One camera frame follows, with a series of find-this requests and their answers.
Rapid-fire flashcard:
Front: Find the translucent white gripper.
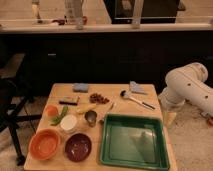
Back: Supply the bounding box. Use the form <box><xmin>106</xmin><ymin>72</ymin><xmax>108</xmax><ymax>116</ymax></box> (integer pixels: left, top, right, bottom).
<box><xmin>161</xmin><ymin>99</ymin><xmax>180</xmax><ymax>127</ymax></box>

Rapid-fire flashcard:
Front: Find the orange bowl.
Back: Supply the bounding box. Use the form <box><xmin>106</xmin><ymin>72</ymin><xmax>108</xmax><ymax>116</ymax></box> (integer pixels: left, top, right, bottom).
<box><xmin>28</xmin><ymin>129</ymin><xmax>61</xmax><ymax>161</ymax></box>

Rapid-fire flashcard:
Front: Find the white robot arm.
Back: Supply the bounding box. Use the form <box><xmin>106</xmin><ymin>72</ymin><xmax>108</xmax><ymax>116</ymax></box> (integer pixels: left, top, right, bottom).
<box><xmin>158</xmin><ymin>62</ymin><xmax>213</xmax><ymax>126</ymax></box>

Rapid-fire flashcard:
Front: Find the green plastic tray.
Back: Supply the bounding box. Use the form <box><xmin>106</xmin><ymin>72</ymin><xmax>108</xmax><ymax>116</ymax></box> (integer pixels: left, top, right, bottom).
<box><xmin>100</xmin><ymin>114</ymin><xmax>170</xmax><ymax>171</ymax></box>

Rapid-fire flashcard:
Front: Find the blue folded cloth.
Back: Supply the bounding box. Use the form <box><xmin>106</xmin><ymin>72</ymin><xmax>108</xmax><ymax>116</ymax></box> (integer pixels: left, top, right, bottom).
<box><xmin>129</xmin><ymin>81</ymin><xmax>146</xmax><ymax>94</ymax></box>

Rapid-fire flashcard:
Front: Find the wooden utensil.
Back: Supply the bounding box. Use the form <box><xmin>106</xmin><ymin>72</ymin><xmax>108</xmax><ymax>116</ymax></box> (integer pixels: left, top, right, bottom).
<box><xmin>99</xmin><ymin>102</ymin><xmax>115</xmax><ymax>124</ymax></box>

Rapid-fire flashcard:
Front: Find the brown grape cluster toy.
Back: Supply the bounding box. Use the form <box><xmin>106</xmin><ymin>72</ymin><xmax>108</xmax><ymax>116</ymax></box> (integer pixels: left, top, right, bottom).
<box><xmin>89</xmin><ymin>93</ymin><xmax>109</xmax><ymax>104</ymax></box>

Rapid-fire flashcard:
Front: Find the metal cup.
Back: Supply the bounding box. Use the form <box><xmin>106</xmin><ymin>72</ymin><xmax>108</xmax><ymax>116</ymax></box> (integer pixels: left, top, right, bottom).
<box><xmin>85</xmin><ymin>110</ymin><xmax>97</xmax><ymax>127</ymax></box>

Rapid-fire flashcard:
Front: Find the yellow banana toy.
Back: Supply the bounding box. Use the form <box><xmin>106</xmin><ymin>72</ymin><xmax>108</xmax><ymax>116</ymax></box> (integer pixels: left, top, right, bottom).
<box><xmin>76</xmin><ymin>104</ymin><xmax>97</xmax><ymax>114</ymax></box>

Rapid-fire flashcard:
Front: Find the blue sponge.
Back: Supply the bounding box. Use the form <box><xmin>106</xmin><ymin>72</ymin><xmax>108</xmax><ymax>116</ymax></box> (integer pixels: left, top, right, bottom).
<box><xmin>73</xmin><ymin>83</ymin><xmax>89</xmax><ymax>92</ymax></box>

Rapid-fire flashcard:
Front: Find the dark red bowl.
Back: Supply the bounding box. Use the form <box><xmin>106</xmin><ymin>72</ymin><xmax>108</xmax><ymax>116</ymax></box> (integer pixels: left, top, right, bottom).
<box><xmin>64</xmin><ymin>133</ymin><xmax>92</xmax><ymax>162</ymax></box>

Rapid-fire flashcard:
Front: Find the green pea pod toy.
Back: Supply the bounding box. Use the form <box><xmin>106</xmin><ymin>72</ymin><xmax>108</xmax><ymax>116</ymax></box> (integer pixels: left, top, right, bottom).
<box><xmin>51</xmin><ymin>106</ymin><xmax>68</xmax><ymax>126</ymax></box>

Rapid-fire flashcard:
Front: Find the wooden table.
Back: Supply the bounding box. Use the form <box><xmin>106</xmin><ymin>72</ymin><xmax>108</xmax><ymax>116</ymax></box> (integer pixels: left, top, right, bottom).
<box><xmin>23</xmin><ymin>83</ymin><xmax>179</xmax><ymax>171</ymax></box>

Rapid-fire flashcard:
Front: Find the orange toy fruit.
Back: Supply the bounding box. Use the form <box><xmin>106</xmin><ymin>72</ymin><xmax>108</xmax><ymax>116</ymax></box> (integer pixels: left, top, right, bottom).
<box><xmin>45</xmin><ymin>105</ymin><xmax>59</xmax><ymax>117</ymax></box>

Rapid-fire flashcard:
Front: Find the black office chair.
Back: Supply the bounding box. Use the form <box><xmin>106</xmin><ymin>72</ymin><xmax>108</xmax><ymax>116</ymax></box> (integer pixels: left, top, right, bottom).
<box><xmin>0</xmin><ymin>51</ymin><xmax>43</xmax><ymax>167</ymax></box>

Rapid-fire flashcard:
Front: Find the metal spoon black handle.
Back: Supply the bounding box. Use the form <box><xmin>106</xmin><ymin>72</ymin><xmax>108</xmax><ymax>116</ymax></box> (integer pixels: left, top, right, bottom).
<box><xmin>120</xmin><ymin>90</ymin><xmax>155</xmax><ymax>110</ymax></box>

